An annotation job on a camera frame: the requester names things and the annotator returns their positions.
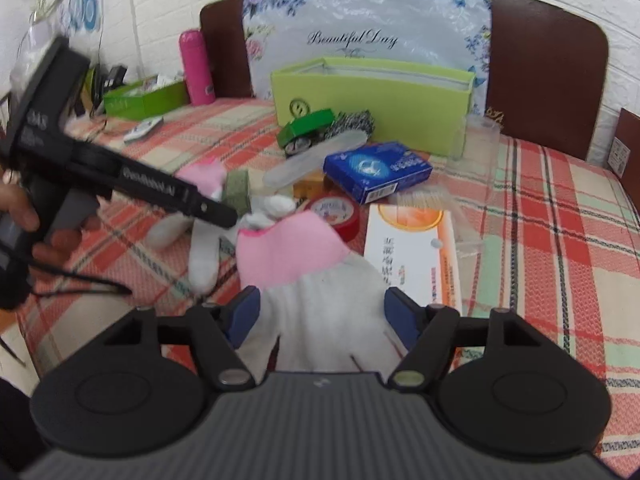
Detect plaid bedsheet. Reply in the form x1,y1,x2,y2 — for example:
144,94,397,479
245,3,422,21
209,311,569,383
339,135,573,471
15,97,640,461

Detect white orange medicine box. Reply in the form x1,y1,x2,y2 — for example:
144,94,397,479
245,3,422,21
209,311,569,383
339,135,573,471
363,203,463,318

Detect green packet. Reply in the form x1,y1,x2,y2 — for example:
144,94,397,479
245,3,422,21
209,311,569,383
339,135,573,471
276,108,336,153

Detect dark brown chair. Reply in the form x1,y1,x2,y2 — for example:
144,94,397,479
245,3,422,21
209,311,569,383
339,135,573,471
199,0,610,161

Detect white remote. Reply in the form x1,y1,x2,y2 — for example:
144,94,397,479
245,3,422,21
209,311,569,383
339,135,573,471
123,116,165,143

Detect blue wall poster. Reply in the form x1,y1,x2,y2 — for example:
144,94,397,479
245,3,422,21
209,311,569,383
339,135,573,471
57,0,103,36

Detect brown box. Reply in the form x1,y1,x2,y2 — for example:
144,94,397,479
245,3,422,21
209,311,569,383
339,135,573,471
607,107,640,180

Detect pink thermos bottle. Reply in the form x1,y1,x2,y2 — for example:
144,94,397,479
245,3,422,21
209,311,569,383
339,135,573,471
179,29,217,107

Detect black cable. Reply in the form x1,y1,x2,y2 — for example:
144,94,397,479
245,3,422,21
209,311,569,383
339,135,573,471
27,257,133,297

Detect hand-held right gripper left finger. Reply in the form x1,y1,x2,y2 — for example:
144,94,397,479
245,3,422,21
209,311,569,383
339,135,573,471
102,285,262,392

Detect white pink-cuffed glove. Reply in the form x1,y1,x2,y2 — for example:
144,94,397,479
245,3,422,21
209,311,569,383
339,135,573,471
235,194,406,376
145,159,228,295

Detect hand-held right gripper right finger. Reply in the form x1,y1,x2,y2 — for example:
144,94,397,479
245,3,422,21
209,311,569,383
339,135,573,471
384,287,546,391

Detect red tape roll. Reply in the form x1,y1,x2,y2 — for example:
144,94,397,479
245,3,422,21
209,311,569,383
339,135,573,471
302,194,361,242

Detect small black device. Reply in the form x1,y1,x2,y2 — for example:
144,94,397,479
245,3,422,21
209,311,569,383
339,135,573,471
92,64,128,98

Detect steel wool scrubber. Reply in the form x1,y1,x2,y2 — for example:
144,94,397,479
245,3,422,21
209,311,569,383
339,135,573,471
320,110,377,142

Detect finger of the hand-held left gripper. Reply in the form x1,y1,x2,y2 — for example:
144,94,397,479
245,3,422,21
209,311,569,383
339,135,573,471
189,186,239,229

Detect green sponge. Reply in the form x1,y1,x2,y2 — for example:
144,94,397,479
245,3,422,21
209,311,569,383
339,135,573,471
222,170,252,217

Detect person's left hand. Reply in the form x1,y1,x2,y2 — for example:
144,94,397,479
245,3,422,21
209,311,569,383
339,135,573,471
0,170,86,268

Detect large green storage box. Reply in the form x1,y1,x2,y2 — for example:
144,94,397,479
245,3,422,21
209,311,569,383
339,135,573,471
270,56,476,157

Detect clear plastic toothbrush case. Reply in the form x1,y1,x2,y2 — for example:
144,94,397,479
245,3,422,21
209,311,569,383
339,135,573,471
262,129,368,191

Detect blue medicine box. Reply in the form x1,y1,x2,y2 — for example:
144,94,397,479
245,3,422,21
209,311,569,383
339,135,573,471
323,141,434,206

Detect small green box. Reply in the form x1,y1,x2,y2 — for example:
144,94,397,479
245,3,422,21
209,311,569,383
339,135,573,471
102,76,190,122

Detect floral plastic bag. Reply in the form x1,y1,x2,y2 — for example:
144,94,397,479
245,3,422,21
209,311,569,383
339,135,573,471
242,0,493,116

